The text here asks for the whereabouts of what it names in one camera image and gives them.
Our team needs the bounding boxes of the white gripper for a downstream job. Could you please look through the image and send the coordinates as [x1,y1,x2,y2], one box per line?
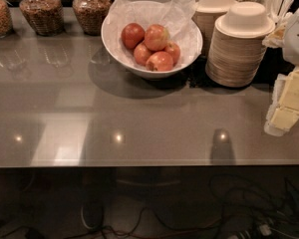
[264,8,299,136]

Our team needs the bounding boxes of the red apple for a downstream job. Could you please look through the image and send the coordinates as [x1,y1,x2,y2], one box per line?
[164,41,180,65]
[146,51,173,72]
[145,24,169,51]
[121,23,145,49]
[134,42,152,66]

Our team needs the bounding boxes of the white ceramic bowl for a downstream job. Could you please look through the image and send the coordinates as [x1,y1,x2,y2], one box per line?
[101,0,204,81]

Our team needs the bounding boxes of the red apple front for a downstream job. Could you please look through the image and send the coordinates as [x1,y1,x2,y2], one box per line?
[146,51,173,72]

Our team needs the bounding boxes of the white paper bowl liner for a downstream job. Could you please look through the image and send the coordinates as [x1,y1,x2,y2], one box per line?
[105,0,202,66]

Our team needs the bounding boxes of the front stack of paper bowls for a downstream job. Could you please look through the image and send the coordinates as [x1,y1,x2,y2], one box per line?
[205,2,275,88]

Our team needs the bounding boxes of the stack of paper bowls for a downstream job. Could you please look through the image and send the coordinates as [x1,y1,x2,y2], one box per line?
[193,0,235,56]
[205,2,275,88]

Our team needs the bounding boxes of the white plastic cutlery bundle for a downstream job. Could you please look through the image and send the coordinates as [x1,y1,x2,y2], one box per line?
[236,0,294,48]

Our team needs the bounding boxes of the rear stack of paper bowls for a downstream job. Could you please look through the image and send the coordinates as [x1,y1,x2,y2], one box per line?
[193,0,235,56]

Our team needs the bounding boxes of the right glass cereal jar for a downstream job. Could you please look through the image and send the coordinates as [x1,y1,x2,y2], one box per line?
[72,0,112,36]

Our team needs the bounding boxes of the middle glass cereal jar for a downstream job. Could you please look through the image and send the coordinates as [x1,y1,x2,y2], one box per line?
[19,0,64,36]

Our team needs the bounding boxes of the cables on floor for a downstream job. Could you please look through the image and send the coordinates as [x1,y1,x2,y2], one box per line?
[0,174,299,239]

